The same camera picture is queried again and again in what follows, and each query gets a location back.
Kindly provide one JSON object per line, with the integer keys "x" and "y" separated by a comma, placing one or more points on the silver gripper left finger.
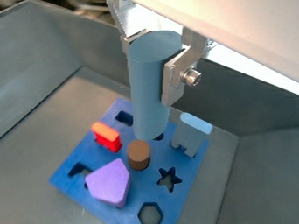
{"x": 127, "y": 15}

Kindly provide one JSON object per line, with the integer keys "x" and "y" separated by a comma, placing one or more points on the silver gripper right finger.
{"x": 179, "y": 71}

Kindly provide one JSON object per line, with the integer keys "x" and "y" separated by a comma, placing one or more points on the light blue oval peg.
{"x": 148, "y": 52}

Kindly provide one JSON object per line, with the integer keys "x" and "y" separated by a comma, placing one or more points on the light blue arch peg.
{"x": 191, "y": 134}

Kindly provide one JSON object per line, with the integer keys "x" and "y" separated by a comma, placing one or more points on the brown cylinder peg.
{"x": 139, "y": 154}

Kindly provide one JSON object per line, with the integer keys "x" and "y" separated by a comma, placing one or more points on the red rectangular peg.
{"x": 107, "y": 136}

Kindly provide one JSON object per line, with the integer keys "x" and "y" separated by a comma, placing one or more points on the purple pentagon peg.
{"x": 108, "y": 183}

